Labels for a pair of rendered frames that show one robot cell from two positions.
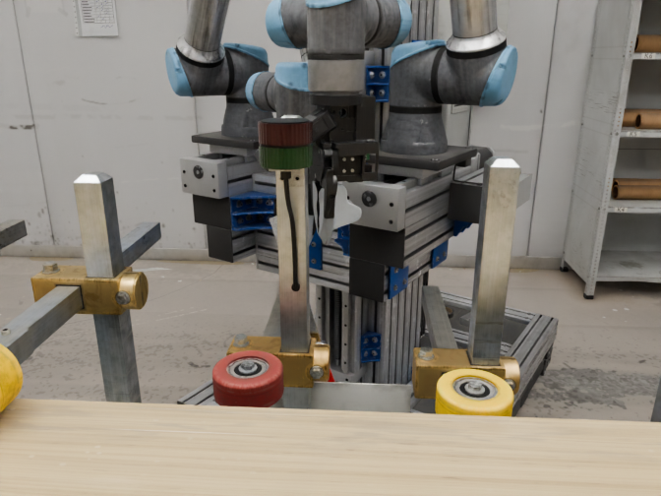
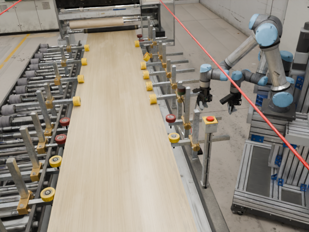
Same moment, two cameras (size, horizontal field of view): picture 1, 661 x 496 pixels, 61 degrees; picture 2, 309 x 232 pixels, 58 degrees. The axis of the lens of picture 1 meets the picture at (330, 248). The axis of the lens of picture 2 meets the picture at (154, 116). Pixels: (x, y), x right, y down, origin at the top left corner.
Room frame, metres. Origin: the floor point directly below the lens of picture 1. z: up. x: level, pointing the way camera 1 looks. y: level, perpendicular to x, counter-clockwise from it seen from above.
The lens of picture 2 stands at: (0.11, -1.67, 2.08)
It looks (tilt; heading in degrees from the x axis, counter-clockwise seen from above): 33 degrees down; 80
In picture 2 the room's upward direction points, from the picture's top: 3 degrees counter-clockwise
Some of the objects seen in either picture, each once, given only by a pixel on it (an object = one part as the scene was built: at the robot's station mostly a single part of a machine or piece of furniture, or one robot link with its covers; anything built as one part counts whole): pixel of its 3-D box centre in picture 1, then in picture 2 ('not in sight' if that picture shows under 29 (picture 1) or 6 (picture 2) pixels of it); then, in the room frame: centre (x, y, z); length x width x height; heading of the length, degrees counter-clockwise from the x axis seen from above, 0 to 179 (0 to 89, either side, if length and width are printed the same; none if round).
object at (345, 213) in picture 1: (340, 216); (202, 106); (0.77, -0.02, 1.03); 0.06 x 0.03 x 0.09; 107
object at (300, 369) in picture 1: (279, 362); (185, 122); (0.67, 0.07, 0.85); 0.13 x 0.06 x 0.05; 86
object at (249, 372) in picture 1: (250, 406); (170, 122); (0.56, 0.09, 0.85); 0.08 x 0.08 x 0.11
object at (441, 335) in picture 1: (446, 354); (200, 140); (0.71, -0.17, 0.83); 0.43 x 0.03 x 0.04; 176
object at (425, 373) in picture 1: (463, 374); (194, 142); (0.66, -0.18, 0.84); 0.13 x 0.06 x 0.05; 86
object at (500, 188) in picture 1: (484, 340); (195, 138); (0.66, -0.20, 0.89); 0.03 x 0.03 x 0.48; 86
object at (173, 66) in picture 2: not in sight; (173, 89); (0.70, 0.55, 0.90); 0.03 x 0.03 x 0.48; 86
